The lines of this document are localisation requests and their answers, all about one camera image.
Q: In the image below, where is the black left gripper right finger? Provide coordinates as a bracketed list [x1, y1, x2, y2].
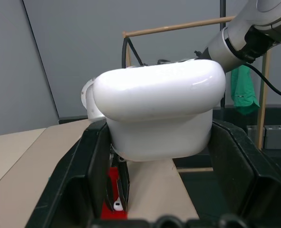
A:
[208, 119, 281, 228]

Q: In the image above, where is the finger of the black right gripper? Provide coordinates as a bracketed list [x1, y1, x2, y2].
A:
[104, 163, 119, 212]
[116, 159, 132, 211]

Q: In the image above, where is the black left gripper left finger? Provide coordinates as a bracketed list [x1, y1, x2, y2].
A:
[27, 119, 112, 228]

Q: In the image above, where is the white earbud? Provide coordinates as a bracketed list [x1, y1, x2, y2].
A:
[113, 198, 124, 212]

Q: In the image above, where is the red plastic tray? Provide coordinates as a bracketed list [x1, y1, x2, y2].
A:
[100, 167, 129, 220]

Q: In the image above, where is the grey block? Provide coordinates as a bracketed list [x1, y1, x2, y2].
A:
[264, 124, 281, 150]
[246, 124, 266, 149]

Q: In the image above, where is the green hanging cloth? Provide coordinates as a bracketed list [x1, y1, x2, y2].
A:
[230, 64, 261, 116]

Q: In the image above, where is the black vertical pole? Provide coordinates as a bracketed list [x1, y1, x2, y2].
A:
[220, 0, 227, 109]

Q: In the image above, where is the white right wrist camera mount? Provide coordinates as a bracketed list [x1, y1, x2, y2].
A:
[80, 77, 107, 124]

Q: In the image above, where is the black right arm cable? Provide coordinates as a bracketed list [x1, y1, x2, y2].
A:
[244, 61, 281, 97]

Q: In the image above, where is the black looped cable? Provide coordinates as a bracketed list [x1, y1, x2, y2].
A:
[122, 37, 148, 69]

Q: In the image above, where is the wooden dowel rack frame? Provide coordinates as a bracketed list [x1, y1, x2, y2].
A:
[122, 15, 272, 173]

